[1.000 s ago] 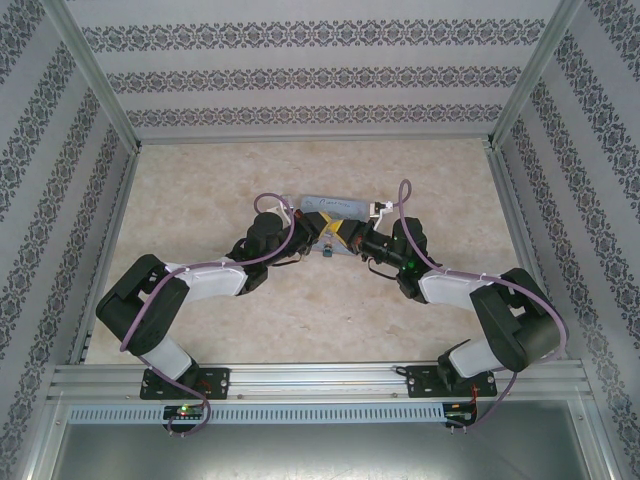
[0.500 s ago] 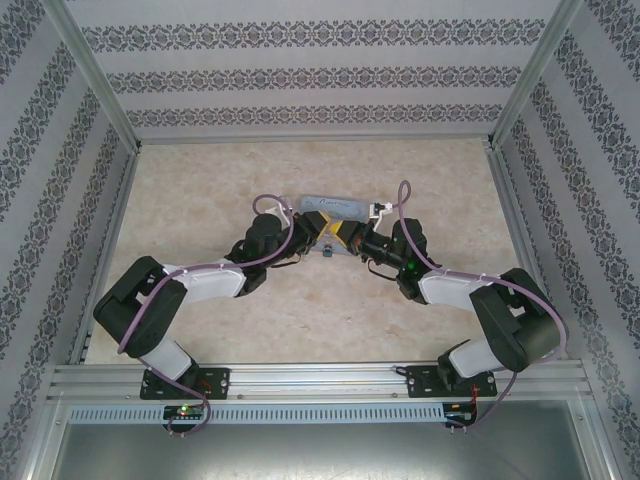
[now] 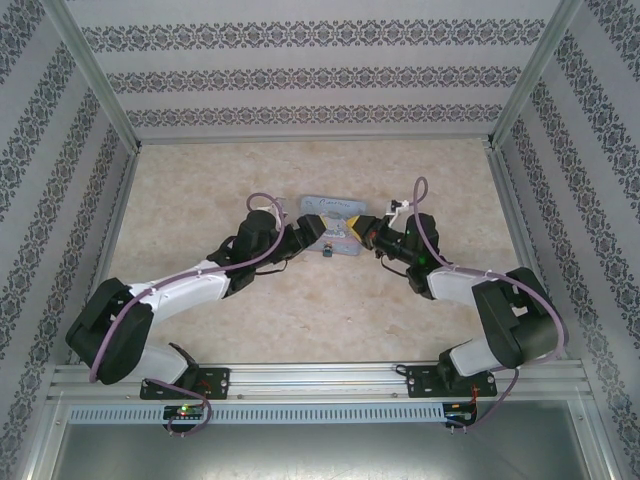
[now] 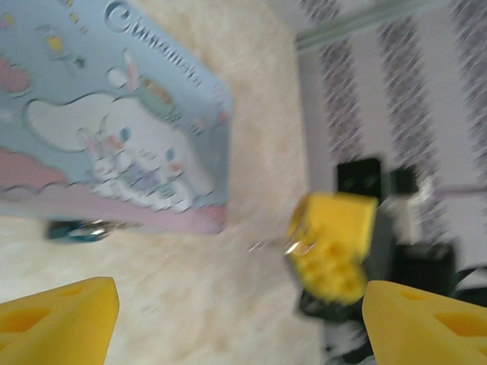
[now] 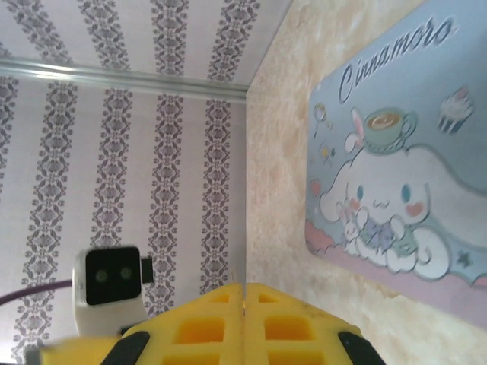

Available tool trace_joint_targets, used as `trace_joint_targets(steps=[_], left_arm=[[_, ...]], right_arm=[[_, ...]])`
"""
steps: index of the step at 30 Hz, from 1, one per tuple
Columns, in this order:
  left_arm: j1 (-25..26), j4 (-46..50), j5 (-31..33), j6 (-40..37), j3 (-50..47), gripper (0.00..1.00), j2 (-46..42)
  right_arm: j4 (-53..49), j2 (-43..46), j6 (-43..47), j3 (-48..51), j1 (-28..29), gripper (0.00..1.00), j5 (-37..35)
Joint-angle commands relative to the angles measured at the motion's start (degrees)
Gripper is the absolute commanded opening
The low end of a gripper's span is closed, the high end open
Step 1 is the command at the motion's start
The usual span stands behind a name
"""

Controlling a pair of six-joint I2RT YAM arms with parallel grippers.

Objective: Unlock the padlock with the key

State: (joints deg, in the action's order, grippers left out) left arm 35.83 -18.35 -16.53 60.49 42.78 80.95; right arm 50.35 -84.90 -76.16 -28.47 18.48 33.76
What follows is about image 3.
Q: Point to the small padlock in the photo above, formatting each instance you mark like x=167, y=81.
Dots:
x=328, y=250

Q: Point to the cartoon print tin box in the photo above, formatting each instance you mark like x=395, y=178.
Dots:
x=340, y=210

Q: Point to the black base plate right arm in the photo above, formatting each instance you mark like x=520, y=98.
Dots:
x=425, y=382

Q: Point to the black base plate left arm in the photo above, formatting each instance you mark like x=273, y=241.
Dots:
x=217, y=382

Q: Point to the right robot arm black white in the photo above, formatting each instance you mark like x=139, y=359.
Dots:
x=520, y=330

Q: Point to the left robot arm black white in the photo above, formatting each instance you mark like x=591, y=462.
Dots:
x=110, y=325

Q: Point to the small circuit board green light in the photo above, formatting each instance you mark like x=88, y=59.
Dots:
x=184, y=411

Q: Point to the grey metal panel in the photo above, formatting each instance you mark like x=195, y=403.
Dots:
x=320, y=452

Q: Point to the left wrist camera silver mount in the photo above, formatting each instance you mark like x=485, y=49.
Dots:
x=279, y=206

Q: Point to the aluminium side rail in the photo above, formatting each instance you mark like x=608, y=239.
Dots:
x=107, y=225
x=525, y=225

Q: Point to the aluminium mounting rail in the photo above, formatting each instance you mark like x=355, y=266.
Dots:
x=320, y=380

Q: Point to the aluminium frame post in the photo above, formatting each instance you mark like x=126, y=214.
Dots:
x=535, y=70
x=95, y=70

